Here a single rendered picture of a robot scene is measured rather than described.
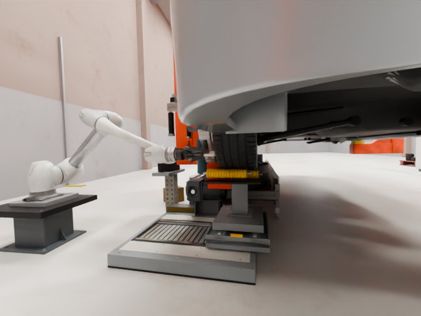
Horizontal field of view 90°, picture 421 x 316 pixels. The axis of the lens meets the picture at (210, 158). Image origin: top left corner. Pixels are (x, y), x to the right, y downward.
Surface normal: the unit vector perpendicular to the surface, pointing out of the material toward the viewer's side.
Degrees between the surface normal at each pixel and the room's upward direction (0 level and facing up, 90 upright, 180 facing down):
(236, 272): 90
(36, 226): 90
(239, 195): 90
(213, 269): 90
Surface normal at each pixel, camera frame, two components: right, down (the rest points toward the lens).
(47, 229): 0.99, -0.01
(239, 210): -0.22, 0.05
